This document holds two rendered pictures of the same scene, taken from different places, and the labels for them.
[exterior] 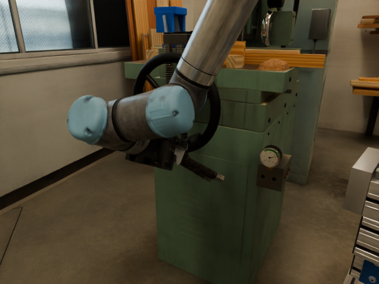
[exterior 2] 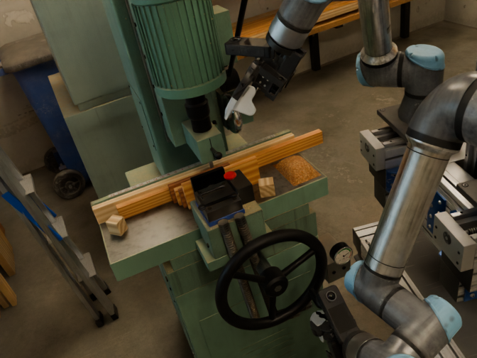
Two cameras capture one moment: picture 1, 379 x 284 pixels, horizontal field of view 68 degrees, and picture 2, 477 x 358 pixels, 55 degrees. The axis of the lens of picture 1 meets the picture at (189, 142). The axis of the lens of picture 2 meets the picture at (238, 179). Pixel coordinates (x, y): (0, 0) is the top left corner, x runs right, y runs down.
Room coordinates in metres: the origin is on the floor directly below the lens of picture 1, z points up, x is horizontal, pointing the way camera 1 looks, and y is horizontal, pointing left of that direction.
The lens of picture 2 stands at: (0.28, 0.61, 1.62)
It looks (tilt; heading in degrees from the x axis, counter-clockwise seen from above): 34 degrees down; 314
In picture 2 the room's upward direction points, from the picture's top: 12 degrees counter-clockwise
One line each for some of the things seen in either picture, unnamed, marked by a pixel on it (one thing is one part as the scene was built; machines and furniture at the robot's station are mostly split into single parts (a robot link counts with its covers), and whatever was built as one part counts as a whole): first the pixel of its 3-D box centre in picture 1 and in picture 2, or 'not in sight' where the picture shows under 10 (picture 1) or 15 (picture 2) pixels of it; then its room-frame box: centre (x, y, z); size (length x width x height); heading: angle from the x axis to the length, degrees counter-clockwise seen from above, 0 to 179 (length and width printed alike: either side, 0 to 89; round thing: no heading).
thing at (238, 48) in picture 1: (215, 52); (222, 182); (1.02, -0.09, 0.94); 0.21 x 0.01 x 0.08; 60
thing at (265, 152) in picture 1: (270, 158); (340, 254); (0.77, -0.24, 0.65); 0.06 x 0.04 x 0.08; 60
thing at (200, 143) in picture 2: not in sight; (204, 140); (1.10, -0.13, 1.03); 0.14 x 0.07 x 0.09; 150
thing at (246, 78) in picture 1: (200, 73); (219, 214); (1.01, -0.04, 0.87); 0.61 x 0.30 x 0.06; 60
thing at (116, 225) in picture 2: (150, 55); (116, 225); (1.18, 0.16, 0.92); 0.04 x 0.03 x 0.04; 13
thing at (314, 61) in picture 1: (231, 57); (225, 172); (1.07, -0.15, 0.92); 0.62 x 0.02 x 0.04; 60
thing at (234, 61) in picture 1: (234, 61); (266, 187); (0.92, -0.14, 0.92); 0.04 x 0.03 x 0.04; 39
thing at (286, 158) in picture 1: (274, 170); (329, 257); (0.83, -0.28, 0.58); 0.12 x 0.08 x 0.08; 150
